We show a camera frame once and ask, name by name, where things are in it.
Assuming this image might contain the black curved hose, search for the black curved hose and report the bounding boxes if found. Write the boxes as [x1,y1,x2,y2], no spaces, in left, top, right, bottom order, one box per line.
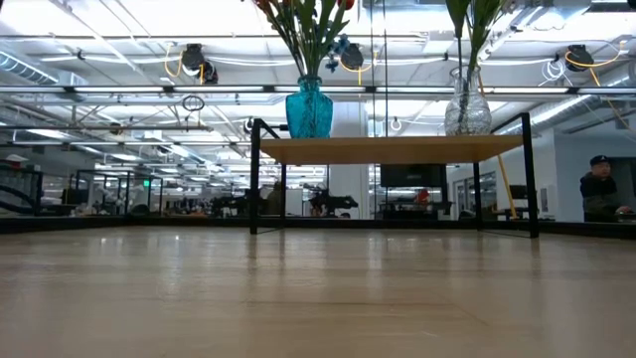
[0,184,35,217]

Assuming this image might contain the black hanging cable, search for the black hanging cable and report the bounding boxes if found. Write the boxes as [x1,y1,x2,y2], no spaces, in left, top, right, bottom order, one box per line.
[382,0,390,135]
[369,0,376,135]

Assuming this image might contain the wooden shelf black legs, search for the wooden shelf black legs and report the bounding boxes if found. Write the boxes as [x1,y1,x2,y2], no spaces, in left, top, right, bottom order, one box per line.
[249,112,541,240]

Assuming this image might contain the yellow tulip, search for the yellow tulip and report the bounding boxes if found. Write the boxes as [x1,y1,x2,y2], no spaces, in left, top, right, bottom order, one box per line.
[466,0,487,76]
[474,0,508,71]

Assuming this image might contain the black ceiling cord reel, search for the black ceiling cord reel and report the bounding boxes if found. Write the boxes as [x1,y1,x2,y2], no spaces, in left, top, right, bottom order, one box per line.
[564,44,596,74]
[339,43,367,72]
[181,43,220,86]

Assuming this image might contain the clear glass vase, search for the clear glass vase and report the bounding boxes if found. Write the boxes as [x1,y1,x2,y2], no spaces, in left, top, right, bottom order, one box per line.
[443,64,494,137]

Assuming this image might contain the distant black frame enclosure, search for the distant black frame enclosure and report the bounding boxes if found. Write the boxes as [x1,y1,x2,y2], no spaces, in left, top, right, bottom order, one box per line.
[74,168,165,216]

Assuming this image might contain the black hanging cable ring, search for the black hanging cable ring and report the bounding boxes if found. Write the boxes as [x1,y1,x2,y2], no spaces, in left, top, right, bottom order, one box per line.
[182,94,206,113]

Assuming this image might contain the black metal rig frame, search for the black metal rig frame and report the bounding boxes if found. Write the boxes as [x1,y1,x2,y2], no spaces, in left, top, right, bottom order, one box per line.
[0,214,636,241]

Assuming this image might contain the black rectangular box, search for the black rectangular box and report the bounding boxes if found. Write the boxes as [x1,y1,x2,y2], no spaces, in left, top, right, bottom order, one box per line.
[380,163,448,189]

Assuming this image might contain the teal glass vase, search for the teal glass vase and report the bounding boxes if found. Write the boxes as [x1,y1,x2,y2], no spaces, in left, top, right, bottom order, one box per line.
[284,74,335,140]

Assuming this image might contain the long ceiling light bar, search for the long ceiling light bar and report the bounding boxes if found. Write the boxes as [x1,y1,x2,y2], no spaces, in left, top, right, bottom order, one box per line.
[0,85,636,96]

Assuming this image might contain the red blossom spray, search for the red blossom spray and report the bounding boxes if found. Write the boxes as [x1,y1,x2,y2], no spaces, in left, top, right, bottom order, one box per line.
[250,0,302,79]

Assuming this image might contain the distant black robot station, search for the distant black robot station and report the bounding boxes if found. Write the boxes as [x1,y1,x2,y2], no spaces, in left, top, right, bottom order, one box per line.
[211,191,272,220]
[305,184,360,220]

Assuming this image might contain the person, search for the person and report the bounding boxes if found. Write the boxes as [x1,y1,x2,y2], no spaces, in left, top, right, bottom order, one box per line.
[578,154,635,224]

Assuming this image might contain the orange tulip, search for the orange tulip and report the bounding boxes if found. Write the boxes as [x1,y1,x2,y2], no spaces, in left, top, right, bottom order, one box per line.
[312,0,335,79]

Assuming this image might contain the blue flower bunch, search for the blue flower bunch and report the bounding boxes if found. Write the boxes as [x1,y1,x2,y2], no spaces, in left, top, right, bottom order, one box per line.
[297,0,353,79]

